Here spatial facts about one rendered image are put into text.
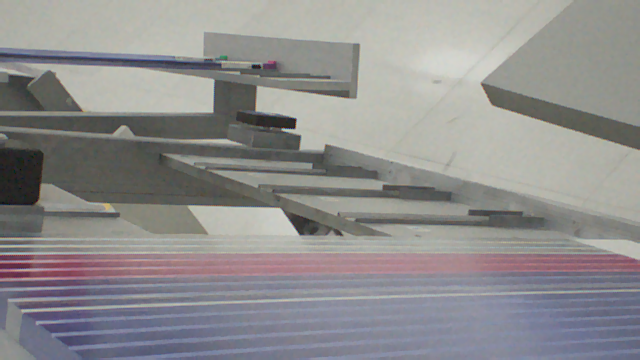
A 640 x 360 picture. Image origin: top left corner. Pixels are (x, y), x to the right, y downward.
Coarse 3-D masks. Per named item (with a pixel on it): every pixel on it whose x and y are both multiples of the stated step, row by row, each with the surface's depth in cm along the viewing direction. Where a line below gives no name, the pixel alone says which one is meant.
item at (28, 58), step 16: (64, 64) 115; (80, 64) 116; (96, 64) 117; (112, 64) 118; (128, 64) 119; (144, 64) 120; (160, 64) 122; (176, 64) 123; (192, 64) 124; (208, 64) 125; (272, 64) 131
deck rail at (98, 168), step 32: (0, 128) 88; (32, 128) 91; (64, 160) 92; (96, 160) 93; (128, 160) 95; (288, 160) 106; (320, 160) 108; (96, 192) 94; (128, 192) 96; (160, 192) 98; (192, 192) 100; (224, 192) 102
